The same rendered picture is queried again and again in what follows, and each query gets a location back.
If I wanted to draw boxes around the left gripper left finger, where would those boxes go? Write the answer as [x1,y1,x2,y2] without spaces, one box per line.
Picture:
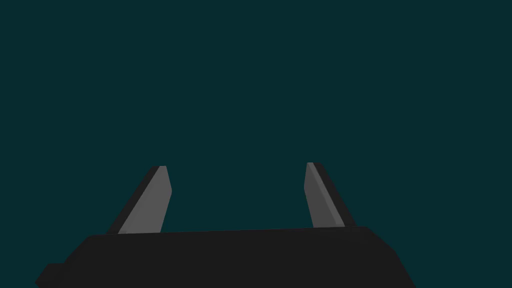
[105,165,173,235]

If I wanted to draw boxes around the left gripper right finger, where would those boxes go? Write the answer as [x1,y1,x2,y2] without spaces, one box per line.
[303,161,357,229]

